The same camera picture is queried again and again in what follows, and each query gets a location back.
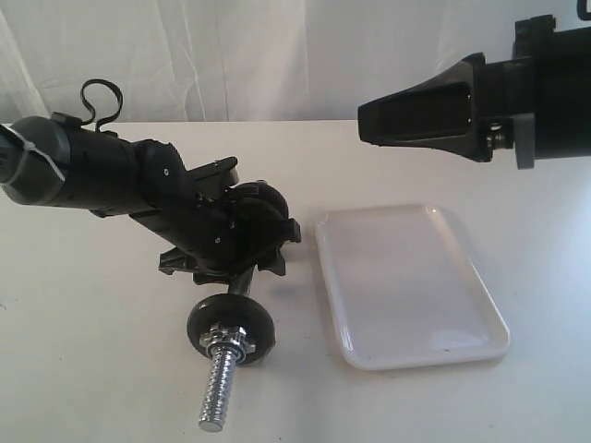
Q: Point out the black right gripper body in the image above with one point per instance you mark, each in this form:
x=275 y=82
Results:
x=505 y=107

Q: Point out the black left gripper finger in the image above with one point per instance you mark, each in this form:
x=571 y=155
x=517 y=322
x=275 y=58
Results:
x=274 y=262
x=288 y=231

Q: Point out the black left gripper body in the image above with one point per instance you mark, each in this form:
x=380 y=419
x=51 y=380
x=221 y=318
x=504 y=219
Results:
x=212 y=240

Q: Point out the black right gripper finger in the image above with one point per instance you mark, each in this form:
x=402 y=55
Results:
x=438 y=114

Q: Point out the black weight plate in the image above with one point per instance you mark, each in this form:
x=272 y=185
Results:
x=233 y=311
x=265 y=227
x=260 y=194

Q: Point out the chrome dumbbell bar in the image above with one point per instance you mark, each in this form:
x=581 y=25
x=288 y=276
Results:
x=215 y=404

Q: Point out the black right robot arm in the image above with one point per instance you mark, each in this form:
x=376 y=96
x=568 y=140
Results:
x=537 y=103

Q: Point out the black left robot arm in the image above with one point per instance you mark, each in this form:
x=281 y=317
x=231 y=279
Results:
x=56 y=162

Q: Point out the chrome star collar nut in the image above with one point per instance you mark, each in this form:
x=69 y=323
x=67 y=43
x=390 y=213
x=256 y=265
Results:
x=223 y=338

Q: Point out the white plastic tray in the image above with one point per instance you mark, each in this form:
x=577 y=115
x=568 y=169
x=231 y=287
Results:
x=403 y=292

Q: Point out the white backdrop curtain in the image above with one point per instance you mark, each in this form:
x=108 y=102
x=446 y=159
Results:
x=244 y=60

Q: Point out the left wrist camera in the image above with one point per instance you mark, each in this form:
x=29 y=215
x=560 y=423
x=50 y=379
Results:
x=215 y=176

